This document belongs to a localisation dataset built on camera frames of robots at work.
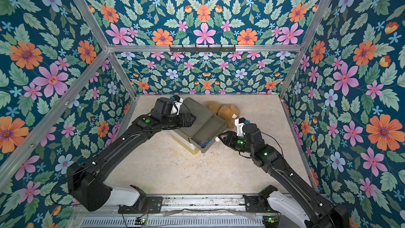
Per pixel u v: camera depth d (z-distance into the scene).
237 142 0.64
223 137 0.71
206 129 0.80
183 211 0.72
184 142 0.84
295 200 0.55
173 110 0.62
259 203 0.69
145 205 0.69
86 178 0.39
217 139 0.76
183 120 0.68
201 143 0.78
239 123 0.69
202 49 0.92
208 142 0.78
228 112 0.94
